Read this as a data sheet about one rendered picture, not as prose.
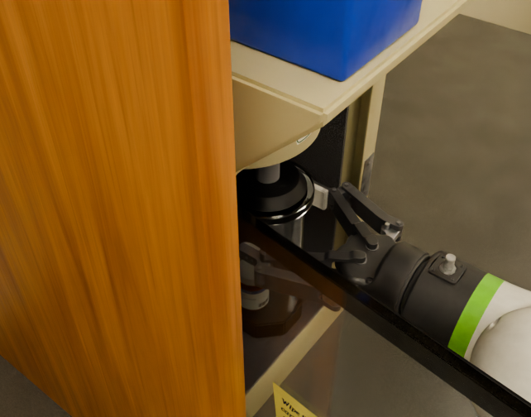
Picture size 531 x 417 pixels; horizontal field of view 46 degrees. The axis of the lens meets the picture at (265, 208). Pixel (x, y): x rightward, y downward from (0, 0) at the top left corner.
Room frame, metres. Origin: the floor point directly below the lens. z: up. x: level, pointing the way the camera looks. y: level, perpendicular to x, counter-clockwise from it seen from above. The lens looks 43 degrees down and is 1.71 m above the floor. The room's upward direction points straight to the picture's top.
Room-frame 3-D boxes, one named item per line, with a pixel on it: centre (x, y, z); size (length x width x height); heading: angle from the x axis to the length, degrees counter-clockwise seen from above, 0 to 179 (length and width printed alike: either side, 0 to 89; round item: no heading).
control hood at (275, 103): (0.46, -0.09, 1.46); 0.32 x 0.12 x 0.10; 142
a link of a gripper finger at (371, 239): (0.52, -0.10, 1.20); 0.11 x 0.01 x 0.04; 19
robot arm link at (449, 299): (0.41, -0.18, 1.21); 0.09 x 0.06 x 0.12; 142
